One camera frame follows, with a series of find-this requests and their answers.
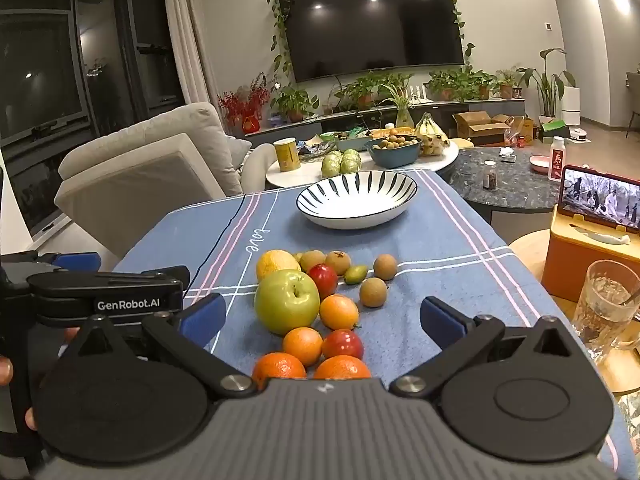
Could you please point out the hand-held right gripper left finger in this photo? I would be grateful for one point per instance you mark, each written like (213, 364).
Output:
(200, 319)

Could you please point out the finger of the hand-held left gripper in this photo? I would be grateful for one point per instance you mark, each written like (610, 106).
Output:
(172, 274)
(75, 262)

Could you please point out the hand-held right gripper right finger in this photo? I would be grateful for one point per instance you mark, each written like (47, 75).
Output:
(441, 321)

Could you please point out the brown kiwi fruit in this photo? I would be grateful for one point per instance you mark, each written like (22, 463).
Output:
(385, 267)
(338, 262)
(373, 292)
(313, 260)

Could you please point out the large green apple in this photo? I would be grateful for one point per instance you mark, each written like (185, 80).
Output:
(285, 305)

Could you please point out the deep orange tangerine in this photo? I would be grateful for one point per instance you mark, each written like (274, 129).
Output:
(277, 370)
(342, 367)

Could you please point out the yellow lemon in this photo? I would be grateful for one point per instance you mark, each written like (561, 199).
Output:
(275, 262)

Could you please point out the small green fruit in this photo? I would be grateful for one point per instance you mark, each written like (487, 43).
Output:
(355, 275)

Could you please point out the small red apple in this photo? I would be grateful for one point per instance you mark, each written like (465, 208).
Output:
(324, 279)
(343, 345)

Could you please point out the small orange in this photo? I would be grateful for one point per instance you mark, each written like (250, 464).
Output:
(302, 346)
(339, 312)

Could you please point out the striped white ceramic bowl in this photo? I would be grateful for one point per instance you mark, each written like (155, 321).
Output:
(357, 205)

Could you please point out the person's left hand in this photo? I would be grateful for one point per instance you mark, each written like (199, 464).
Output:
(5, 371)

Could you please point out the blue plaid tablecloth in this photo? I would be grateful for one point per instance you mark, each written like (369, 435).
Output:
(450, 260)

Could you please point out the beige sofa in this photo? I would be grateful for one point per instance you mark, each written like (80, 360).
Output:
(150, 170)

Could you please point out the round wooden side table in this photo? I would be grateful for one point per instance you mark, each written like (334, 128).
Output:
(530, 255)

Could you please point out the orange storage box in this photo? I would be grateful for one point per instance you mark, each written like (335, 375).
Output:
(570, 265)

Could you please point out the dark marble round table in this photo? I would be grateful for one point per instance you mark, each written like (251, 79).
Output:
(520, 190)

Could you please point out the glass spice jar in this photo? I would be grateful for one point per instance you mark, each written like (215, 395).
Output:
(490, 176)

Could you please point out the glass mug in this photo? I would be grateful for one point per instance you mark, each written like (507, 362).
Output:
(600, 310)

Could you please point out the yellow can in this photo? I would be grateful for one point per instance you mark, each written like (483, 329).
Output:
(286, 156)

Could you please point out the white round coffee table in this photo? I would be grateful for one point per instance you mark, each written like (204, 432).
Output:
(310, 172)

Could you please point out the dark teal basin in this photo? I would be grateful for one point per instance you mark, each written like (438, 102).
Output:
(395, 156)

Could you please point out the dark window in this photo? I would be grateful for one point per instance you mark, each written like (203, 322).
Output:
(50, 85)

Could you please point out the white tissue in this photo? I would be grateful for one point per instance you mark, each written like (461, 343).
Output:
(506, 151)

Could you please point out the pile of brown longans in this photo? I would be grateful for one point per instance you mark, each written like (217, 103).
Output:
(395, 143)

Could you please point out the pink dish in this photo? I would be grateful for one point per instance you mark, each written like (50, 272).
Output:
(540, 165)

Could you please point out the tray of green apples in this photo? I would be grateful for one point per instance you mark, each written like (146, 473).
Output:
(341, 164)

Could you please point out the red berry branch decoration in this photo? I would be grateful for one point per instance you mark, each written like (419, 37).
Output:
(245, 102)

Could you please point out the silver foil packets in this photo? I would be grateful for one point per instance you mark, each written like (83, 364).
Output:
(315, 151)

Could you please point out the bunch of bananas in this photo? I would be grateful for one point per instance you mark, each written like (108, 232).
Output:
(431, 132)

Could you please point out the orange basket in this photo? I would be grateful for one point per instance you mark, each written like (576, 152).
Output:
(392, 133)

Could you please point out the dark television cabinet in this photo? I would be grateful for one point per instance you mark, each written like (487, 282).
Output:
(300, 127)

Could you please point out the red snack bag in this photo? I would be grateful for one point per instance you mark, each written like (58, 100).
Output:
(512, 137)

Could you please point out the open cardboard box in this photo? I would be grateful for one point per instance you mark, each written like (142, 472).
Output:
(480, 127)

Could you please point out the white bottle red label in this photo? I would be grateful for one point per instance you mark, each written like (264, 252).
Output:
(557, 160)

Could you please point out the light teal basket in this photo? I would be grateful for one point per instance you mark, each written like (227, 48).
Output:
(352, 142)

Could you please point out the red-cased phone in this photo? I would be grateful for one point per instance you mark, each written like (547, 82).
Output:
(600, 197)

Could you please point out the small green bowl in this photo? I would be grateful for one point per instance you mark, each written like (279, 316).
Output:
(329, 136)

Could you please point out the glass vase with plant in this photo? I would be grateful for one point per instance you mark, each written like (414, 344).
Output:
(404, 115)

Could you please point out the potted green plant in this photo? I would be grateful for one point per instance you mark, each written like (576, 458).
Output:
(395, 81)
(447, 85)
(506, 87)
(481, 85)
(295, 102)
(357, 90)

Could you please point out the small cardboard box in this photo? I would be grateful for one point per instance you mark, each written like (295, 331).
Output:
(525, 127)

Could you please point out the green box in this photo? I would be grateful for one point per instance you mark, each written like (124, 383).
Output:
(554, 131)

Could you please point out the white picket ornament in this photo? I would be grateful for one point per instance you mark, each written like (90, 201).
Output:
(416, 92)

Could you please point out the white robot vacuum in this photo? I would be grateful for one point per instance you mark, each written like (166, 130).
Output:
(579, 134)

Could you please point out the beige curtain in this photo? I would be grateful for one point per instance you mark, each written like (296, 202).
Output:
(192, 35)

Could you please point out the white air purifier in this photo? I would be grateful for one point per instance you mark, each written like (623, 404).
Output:
(571, 105)

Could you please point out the tall large-leaf plant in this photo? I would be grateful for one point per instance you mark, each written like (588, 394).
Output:
(547, 85)

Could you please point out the wall television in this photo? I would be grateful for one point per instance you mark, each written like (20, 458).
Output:
(375, 25)

